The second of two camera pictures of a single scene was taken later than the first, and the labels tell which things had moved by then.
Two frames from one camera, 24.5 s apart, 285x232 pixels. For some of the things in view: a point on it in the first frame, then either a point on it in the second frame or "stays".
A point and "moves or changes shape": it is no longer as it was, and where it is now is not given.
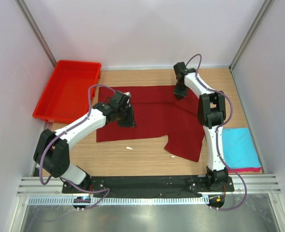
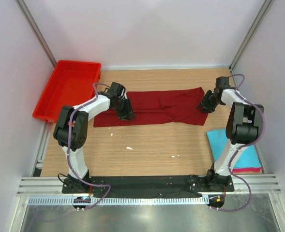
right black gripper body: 180,90 -> 209,102
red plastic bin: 66,100 stays
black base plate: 145,187 stays
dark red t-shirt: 158,112 moves or changes shape
